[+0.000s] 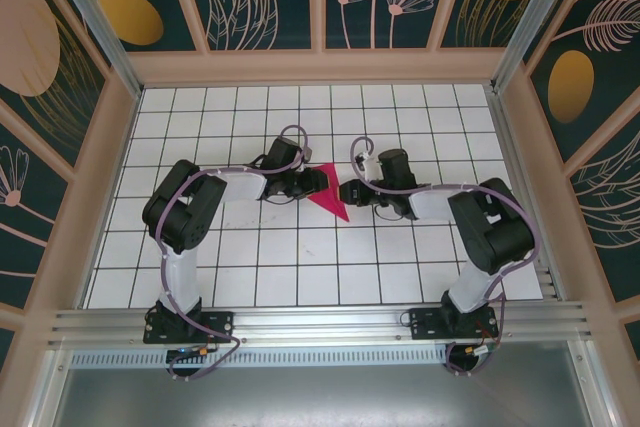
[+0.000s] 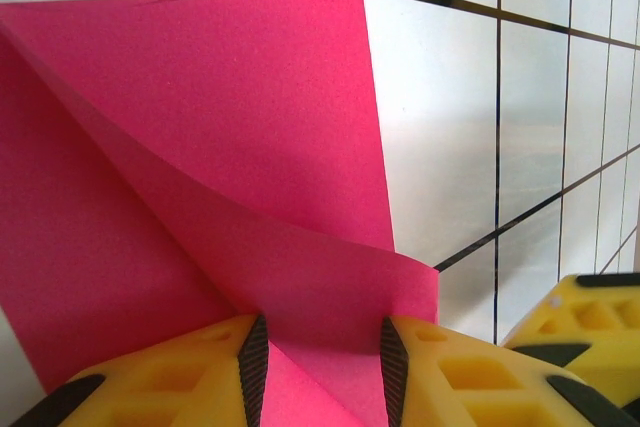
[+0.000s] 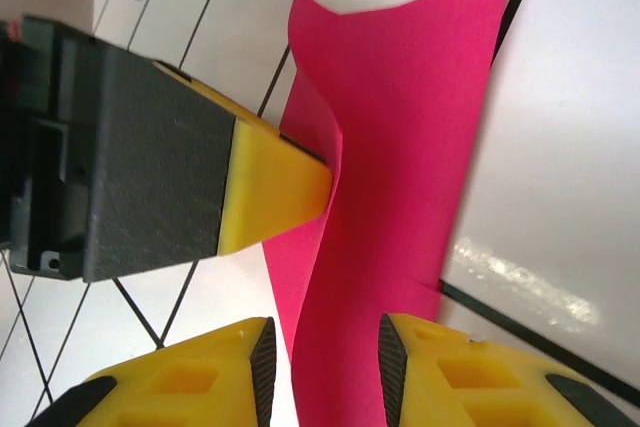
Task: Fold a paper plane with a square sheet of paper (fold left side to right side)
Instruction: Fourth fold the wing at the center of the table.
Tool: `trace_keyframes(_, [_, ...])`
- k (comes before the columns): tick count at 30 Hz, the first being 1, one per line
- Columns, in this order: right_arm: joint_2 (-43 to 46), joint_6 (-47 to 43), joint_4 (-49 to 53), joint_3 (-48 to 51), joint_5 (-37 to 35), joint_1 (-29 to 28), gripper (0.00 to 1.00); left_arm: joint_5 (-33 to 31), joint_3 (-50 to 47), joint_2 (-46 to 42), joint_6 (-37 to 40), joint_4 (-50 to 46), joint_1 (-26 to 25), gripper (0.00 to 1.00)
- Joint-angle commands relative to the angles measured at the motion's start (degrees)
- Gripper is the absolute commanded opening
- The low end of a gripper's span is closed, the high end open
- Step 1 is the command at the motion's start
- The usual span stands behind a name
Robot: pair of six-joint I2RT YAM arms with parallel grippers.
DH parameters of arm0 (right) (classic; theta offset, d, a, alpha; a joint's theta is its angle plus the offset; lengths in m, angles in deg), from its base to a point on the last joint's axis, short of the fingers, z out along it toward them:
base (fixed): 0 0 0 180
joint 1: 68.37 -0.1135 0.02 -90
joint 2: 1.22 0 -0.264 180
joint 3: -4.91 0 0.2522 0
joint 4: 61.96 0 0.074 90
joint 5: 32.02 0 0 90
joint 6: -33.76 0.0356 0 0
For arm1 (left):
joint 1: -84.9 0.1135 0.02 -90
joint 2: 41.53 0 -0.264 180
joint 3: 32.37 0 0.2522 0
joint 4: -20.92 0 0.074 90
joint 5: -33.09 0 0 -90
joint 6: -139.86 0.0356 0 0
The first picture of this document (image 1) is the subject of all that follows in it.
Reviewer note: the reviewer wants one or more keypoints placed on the pink paper sheet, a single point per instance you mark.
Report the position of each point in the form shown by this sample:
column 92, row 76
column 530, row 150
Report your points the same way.
column 334, row 199

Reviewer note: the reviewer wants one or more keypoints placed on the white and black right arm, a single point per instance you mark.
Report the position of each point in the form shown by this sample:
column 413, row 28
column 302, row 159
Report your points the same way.
column 495, row 227

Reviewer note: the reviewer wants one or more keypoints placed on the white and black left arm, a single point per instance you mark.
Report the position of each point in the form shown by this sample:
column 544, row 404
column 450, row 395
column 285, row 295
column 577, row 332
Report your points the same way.
column 182, row 207

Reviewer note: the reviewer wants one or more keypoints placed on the grey metal sheet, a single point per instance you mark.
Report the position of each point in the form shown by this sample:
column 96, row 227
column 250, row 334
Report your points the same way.
column 320, row 397

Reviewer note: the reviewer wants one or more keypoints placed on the dark panel orange circle, leaves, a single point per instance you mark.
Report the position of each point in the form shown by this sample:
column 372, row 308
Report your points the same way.
column 295, row 7

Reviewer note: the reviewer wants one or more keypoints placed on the yellow power connector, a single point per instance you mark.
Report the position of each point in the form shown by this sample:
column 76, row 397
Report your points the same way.
column 203, row 349
column 470, row 349

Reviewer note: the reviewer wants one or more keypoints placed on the dark panel pink fern outlines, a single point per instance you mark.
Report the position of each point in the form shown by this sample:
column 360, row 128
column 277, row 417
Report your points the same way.
column 610, row 207

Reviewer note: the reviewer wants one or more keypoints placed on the dark panel orange ellipse, fern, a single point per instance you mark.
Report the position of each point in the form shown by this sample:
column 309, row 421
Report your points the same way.
column 600, row 72

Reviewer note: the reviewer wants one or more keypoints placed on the dark panel pink flower outlines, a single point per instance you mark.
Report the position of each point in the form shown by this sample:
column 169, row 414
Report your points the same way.
column 25, row 227

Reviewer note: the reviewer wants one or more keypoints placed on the dark panel beige circle, gold lines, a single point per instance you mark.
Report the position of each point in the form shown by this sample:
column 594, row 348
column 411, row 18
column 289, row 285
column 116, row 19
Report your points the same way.
column 30, row 47

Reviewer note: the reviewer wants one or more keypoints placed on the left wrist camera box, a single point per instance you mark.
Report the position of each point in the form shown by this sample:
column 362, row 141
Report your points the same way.
column 306, row 153

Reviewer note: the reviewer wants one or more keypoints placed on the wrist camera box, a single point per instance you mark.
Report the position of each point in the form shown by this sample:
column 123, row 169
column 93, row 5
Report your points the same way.
column 369, row 167
column 306, row 153

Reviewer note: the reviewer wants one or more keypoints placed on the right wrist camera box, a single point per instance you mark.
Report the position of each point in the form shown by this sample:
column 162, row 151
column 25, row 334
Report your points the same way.
column 369, row 167

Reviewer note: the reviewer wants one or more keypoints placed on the aluminium side rail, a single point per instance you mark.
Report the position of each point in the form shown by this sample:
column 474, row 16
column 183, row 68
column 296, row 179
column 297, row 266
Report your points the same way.
column 506, row 137

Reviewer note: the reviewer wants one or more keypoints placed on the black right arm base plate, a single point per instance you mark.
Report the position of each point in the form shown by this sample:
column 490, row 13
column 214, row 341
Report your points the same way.
column 425, row 324

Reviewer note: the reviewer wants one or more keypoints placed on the long aluminium base rail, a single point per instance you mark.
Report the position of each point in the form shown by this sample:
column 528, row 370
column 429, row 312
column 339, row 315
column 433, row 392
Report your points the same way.
column 320, row 324

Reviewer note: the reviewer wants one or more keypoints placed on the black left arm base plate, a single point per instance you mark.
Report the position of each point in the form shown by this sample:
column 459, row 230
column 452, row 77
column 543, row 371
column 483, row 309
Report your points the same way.
column 220, row 327

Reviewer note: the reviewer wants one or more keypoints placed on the aluminium corner post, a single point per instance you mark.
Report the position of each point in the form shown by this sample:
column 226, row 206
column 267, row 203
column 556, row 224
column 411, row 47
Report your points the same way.
column 100, row 32
column 530, row 22

